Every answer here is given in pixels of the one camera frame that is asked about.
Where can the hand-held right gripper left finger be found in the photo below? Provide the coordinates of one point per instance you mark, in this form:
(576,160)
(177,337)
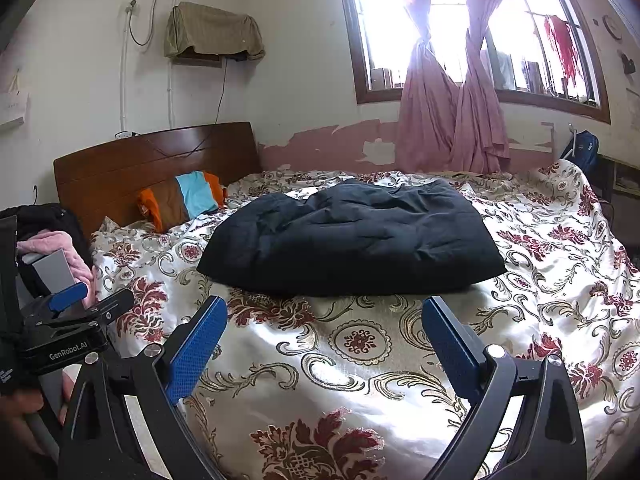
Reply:
(195,345)

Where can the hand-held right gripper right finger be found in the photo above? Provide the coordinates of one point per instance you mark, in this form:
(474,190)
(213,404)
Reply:
(450,345)

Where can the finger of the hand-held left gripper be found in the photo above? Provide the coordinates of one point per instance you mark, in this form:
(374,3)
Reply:
(112,305)
(67,297)

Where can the dark navy padded jacket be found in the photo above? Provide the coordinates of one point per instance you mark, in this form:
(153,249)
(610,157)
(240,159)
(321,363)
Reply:
(360,240)

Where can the red hanging clothes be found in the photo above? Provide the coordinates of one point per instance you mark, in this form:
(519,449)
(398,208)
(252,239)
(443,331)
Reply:
(560,40)

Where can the pink fleece garment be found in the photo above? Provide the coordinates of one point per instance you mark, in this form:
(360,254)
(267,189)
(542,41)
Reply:
(45,241)

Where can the black garment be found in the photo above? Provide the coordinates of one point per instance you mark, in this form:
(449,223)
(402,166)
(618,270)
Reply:
(50,217)

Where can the floral bedspread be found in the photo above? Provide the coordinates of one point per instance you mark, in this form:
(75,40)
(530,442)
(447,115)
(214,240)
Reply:
(350,355)

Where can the orange brown blue striped pillow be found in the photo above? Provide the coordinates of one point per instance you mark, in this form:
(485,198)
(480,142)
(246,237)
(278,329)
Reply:
(190,195)

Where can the wooden headboard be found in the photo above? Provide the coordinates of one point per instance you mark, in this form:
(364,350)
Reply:
(125,170)

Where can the pink curtain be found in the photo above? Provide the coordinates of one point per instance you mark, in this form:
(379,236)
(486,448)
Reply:
(425,110)
(480,115)

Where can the blue backpack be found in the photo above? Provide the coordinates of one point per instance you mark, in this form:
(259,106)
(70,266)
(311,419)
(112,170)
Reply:
(585,147)

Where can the wooden shelf unit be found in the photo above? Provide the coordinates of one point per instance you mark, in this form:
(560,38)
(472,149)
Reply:
(625,180)

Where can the wooden framed window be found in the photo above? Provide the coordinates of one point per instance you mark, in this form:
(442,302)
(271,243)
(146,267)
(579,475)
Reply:
(380,96)

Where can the olive cloth cover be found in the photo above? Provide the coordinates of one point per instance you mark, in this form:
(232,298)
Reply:
(215,27)

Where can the white wall pipe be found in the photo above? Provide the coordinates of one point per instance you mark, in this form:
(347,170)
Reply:
(122,75)

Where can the white metal bracket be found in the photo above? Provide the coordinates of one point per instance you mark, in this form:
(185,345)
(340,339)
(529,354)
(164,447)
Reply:
(551,135)

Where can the wooden wall shelf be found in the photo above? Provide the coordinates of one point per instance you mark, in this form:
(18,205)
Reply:
(200,61)

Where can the dark wall ornament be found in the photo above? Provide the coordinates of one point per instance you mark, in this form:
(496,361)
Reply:
(628,62)

